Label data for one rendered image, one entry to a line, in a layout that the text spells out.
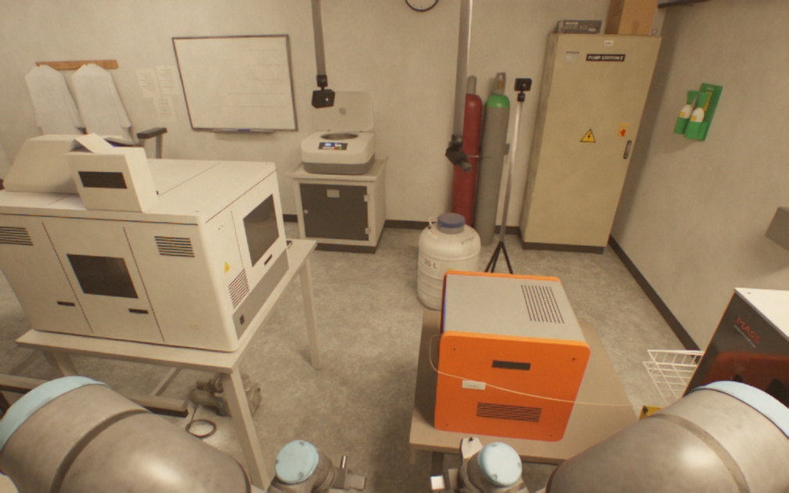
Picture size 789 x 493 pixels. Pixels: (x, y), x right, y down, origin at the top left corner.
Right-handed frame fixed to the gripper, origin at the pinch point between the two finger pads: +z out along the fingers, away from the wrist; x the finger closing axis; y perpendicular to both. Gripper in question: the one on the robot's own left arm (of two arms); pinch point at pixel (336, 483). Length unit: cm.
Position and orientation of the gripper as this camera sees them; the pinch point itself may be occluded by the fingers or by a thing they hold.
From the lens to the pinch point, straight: 131.5
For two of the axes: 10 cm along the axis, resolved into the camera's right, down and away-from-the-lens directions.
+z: 1.8, 6.2, 7.6
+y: 1.1, -7.8, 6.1
